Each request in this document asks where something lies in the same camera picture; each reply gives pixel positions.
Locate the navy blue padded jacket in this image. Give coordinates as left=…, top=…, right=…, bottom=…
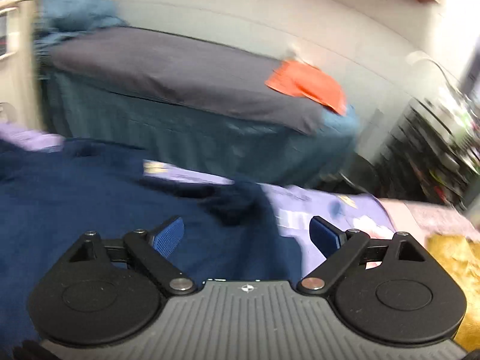
left=1, top=140, right=302, bottom=349

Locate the purple floral bed sheet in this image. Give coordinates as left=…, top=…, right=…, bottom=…
left=1, top=122, right=395, bottom=273

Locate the pink patterned cloth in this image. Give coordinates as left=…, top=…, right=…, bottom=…
left=379, top=199, right=479, bottom=243

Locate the yellow blanket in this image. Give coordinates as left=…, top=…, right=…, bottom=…
left=426, top=235, right=479, bottom=351

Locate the black storage rack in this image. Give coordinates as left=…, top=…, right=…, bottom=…
left=374, top=99, right=479, bottom=211

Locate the teal bed skirt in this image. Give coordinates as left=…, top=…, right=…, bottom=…
left=40, top=68, right=359, bottom=186

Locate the orange cloth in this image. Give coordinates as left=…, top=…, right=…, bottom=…
left=264, top=59, right=347, bottom=116

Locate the white machine with control panel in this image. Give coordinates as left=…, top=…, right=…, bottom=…
left=1, top=0, right=44, bottom=129

